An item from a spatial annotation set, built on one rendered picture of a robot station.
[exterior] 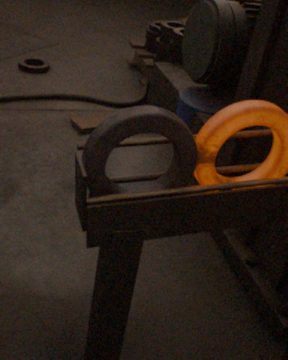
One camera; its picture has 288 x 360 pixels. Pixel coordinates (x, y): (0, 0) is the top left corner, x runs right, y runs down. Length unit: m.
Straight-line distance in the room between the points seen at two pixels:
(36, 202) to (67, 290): 0.44
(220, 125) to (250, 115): 0.05
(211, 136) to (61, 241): 0.95
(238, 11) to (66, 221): 1.15
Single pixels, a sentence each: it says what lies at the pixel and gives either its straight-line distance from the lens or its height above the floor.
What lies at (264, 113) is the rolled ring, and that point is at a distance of 0.78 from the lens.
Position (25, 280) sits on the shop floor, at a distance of 1.47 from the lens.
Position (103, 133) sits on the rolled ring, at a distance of 0.69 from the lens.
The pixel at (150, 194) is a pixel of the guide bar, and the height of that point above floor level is 0.63.
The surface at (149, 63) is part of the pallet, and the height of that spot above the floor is 0.14.
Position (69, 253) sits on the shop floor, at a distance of 1.56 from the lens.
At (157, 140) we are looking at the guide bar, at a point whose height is 0.69.
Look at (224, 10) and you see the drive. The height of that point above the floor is 0.65.
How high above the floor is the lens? 1.05
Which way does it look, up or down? 32 degrees down
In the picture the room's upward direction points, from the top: 11 degrees clockwise
